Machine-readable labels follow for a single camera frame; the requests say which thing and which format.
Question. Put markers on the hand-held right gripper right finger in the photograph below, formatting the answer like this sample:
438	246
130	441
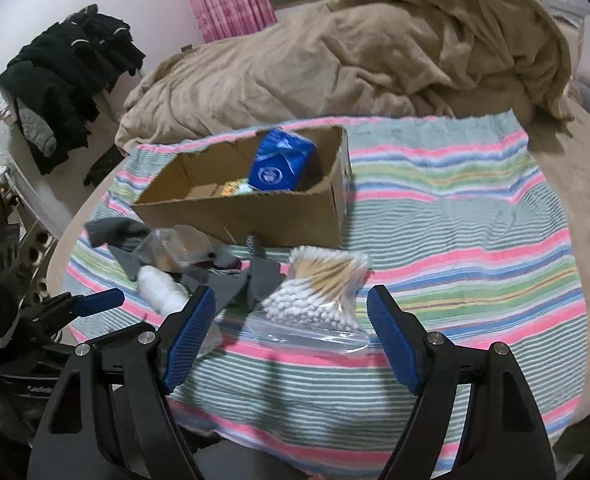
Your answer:
392	340

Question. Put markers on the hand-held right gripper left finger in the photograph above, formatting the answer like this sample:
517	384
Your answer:
190	332

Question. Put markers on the white cotton roll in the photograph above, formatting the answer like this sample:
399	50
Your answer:
162	290

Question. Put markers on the beige blanket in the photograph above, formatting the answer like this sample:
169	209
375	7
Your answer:
325	70

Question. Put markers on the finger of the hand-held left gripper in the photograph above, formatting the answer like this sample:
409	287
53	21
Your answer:
100	300

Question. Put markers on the beige bed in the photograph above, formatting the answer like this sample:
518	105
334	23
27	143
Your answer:
575	200

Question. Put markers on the small colourful packet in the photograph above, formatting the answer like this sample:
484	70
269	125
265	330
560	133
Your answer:
235	189

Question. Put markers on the dark grey cloth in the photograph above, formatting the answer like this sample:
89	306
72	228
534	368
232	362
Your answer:
265	275

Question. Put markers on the clear plastic bag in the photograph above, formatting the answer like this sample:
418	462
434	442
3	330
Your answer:
185	247

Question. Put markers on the blue packet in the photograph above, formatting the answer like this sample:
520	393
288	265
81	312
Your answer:
275	170

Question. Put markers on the bag of cotton swabs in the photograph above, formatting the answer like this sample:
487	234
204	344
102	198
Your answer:
315	300

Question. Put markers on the cardboard box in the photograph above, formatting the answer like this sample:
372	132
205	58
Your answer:
235	220

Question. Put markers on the striped towel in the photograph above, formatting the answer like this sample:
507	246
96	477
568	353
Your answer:
450	240

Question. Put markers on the grey quilted jacket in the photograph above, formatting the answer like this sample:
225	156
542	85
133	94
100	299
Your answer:
37	130

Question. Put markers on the perforated beige rack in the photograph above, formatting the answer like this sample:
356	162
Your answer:
37	255

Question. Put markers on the black cloth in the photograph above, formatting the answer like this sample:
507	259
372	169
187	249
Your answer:
102	167

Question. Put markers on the pile of black clothes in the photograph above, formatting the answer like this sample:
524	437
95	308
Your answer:
60	75

